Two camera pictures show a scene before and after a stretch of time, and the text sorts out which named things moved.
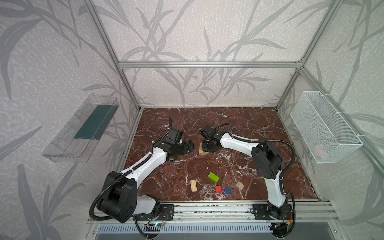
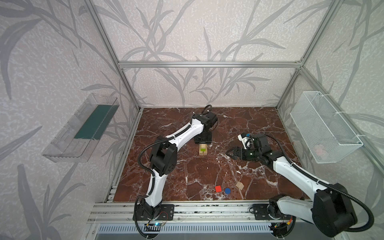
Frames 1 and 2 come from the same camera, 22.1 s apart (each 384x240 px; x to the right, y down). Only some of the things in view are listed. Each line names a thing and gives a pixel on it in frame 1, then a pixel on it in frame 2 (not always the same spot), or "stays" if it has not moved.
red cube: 218,188 stays
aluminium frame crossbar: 210,64 stays
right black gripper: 208,146 to 241,153
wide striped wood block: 193,185 to 203,146
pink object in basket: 320,150 stays
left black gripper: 183,147 to 202,139
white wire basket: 326,136 stays
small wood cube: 239,185 stays
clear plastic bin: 76,141 stays
